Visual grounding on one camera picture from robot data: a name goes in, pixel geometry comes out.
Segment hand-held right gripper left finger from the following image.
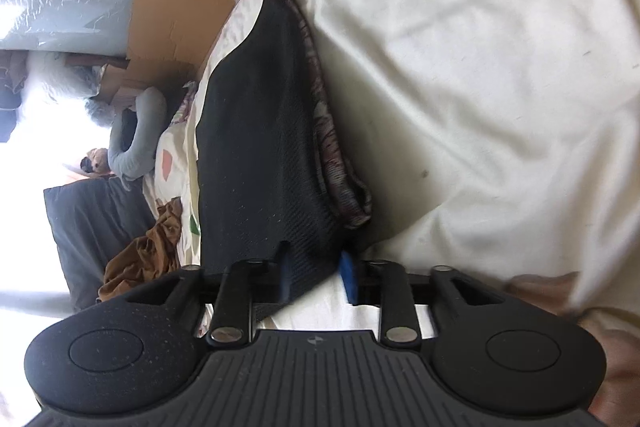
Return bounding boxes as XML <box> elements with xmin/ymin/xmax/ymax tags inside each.
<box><xmin>127</xmin><ymin>241</ymin><xmax>297</xmax><ymax>348</ymax></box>

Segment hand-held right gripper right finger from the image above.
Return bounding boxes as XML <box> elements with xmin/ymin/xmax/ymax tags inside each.
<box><xmin>340</xmin><ymin>252</ymin><xmax>503</xmax><ymax>345</ymax></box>

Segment bear-patterned garment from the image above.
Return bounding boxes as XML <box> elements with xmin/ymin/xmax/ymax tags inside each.
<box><xmin>280</xmin><ymin>0</ymin><xmax>373</xmax><ymax>233</ymax></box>

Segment black shorts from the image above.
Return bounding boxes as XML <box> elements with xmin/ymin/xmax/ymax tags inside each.
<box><xmin>195</xmin><ymin>0</ymin><xmax>351</xmax><ymax>323</ymax></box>

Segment brown garment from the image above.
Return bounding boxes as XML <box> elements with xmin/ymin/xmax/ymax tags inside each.
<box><xmin>97</xmin><ymin>197</ymin><xmax>183</xmax><ymax>303</ymax></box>

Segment small patterned cloth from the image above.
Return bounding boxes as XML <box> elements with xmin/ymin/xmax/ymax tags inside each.
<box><xmin>170</xmin><ymin>82</ymin><xmax>198</xmax><ymax>125</ymax></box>

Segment dark grey pillow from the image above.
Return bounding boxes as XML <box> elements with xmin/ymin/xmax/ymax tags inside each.
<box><xmin>44</xmin><ymin>177</ymin><xmax>158</xmax><ymax>313</ymax></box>

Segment grey neck pillow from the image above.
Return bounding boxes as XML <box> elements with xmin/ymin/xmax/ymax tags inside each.
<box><xmin>107</xmin><ymin>87</ymin><xmax>168</xmax><ymax>180</ymax></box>

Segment teddy bear toy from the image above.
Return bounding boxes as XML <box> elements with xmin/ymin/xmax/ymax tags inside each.
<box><xmin>80</xmin><ymin>148</ymin><xmax>111</xmax><ymax>175</ymax></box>

